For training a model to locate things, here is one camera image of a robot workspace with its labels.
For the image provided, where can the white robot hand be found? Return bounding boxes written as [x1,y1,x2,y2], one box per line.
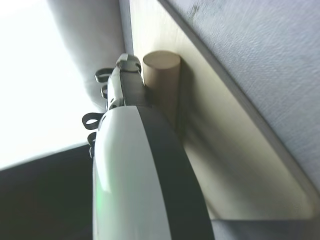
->
[81,52,216,240]

